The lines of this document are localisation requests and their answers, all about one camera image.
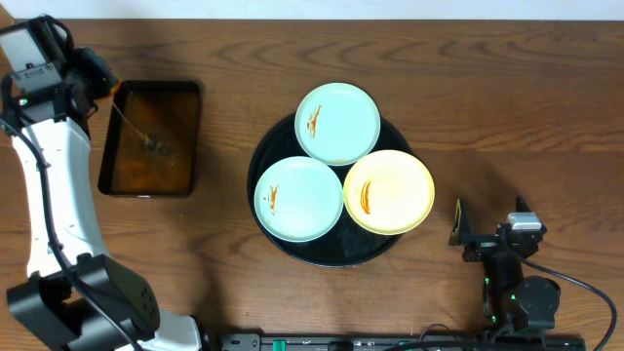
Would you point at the mint green plate top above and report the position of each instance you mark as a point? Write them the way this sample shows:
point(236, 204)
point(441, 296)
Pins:
point(337, 124)

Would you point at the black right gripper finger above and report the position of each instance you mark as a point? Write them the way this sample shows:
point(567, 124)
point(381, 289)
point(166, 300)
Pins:
point(521, 205)
point(461, 231)

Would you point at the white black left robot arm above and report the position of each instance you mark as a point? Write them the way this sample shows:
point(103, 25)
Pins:
point(76, 297)

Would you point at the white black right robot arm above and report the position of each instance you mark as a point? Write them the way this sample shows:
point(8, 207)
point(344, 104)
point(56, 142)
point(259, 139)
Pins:
point(516, 303)

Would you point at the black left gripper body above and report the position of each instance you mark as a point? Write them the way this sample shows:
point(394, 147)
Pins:
point(97, 83)

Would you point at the yellow plate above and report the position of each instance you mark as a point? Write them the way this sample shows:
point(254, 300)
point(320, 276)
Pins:
point(389, 192)

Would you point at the mint green plate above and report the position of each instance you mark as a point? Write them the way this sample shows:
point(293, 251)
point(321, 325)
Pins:
point(337, 124)
point(298, 199)

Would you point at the black rectangular water tray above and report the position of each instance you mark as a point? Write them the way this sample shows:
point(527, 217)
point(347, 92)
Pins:
point(151, 141)

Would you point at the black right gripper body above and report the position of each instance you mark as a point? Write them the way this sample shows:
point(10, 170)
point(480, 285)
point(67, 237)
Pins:
point(483, 246)

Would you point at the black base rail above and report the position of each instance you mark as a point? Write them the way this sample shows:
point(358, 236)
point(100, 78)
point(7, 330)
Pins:
point(431, 342)

